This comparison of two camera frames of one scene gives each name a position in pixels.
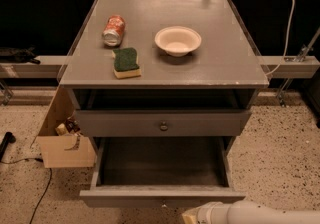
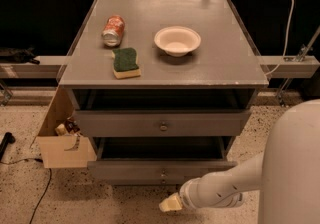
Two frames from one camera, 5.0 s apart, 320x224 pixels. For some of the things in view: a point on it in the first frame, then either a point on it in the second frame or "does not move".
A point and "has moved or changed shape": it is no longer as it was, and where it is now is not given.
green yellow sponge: x=125 y=63 does not move
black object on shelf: x=18 y=55 does not move
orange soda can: x=113 y=30 does not move
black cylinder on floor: x=8 y=137 does not move
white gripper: x=208 y=215 → x=185 y=194
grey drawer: x=160 y=172 has moved or changed shape
